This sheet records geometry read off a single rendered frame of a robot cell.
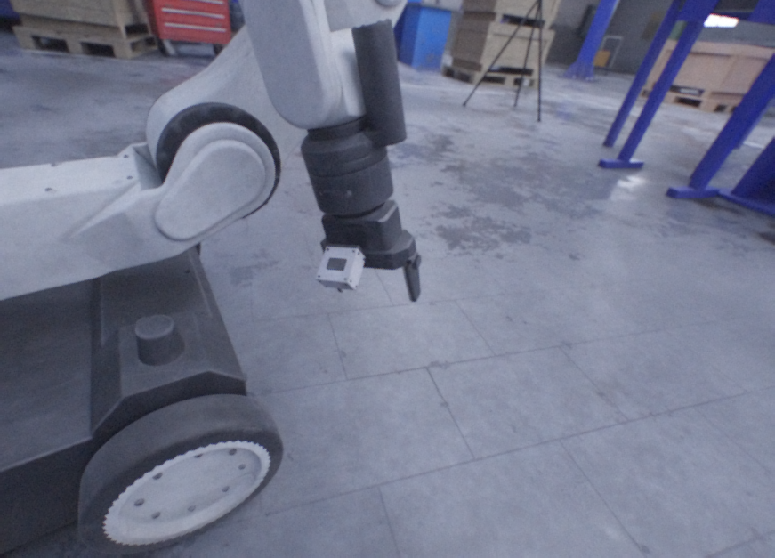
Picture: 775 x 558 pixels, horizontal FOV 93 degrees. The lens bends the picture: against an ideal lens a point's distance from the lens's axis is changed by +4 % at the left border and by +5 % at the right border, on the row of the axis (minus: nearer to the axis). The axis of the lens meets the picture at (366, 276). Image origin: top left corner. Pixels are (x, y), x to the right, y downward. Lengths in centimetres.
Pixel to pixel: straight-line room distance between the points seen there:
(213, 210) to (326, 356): 37
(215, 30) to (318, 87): 456
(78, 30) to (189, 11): 99
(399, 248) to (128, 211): 30
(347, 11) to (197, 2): 436
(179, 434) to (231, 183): 27
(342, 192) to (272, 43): 13
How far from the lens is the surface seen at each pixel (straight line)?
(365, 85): 36
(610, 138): 319
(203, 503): 54
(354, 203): 37
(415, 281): 44
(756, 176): 261
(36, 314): 65
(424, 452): 63
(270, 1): 34
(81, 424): 49
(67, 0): 460
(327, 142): 36
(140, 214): 47
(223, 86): 48
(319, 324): 78
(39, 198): 51
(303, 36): 33
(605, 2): 1001
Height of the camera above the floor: 54
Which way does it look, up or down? 35 degrees down
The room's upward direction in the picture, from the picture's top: 8 degrees clockwise
